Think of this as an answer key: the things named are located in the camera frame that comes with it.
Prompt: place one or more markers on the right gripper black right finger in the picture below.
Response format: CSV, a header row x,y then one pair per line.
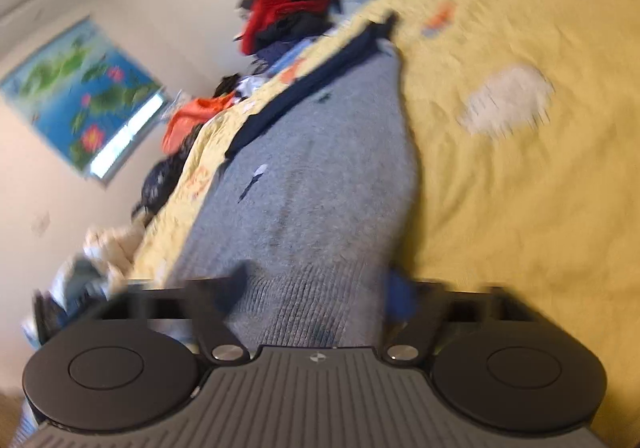
x,y
408,302

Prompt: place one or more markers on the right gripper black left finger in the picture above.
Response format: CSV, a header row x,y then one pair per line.
x,y
210,301

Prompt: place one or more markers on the grey navy knit sweater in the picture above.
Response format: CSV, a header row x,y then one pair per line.
x,y
314,194

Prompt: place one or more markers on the navy clothes in pile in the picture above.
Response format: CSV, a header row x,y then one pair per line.
x,y
271,43

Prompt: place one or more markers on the cream fluffy garment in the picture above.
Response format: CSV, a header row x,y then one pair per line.
x,y
101,267

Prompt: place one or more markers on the dark floral padded jacket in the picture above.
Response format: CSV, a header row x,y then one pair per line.
x,y
163,178

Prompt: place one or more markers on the orange jacket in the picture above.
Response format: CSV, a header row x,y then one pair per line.
x,y
191,114

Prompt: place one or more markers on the dark brown bag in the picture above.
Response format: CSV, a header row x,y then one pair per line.
x,y
227,85

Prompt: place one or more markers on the white crumpled plastic bag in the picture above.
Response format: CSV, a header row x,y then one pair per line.
x,y
248,85

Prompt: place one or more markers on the light blue towel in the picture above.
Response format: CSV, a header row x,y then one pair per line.
x,y
289,57

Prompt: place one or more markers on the lotus flower window blind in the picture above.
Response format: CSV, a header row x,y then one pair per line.
x,y
87,98

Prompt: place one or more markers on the red garment on pile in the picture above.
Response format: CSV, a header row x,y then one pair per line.
x,y
264,13

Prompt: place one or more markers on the yellow floral bed quilt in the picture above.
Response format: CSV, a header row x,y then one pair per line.
x,y
526,118

